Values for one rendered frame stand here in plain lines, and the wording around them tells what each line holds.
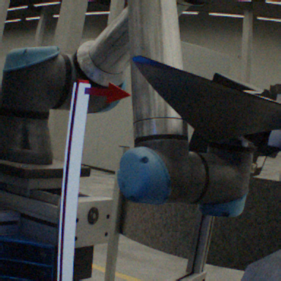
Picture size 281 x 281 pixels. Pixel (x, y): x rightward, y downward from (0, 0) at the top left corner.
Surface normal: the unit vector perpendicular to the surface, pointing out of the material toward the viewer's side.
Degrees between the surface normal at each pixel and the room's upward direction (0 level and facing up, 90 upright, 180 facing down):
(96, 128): 90
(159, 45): 77
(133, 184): 90
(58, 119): 90
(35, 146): 72
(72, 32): 90
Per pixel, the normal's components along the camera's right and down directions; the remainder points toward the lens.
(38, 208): -0.49, -0.01
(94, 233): 0.87, 0.13
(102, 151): -0.66, -0.04
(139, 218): -0.86, -0.07
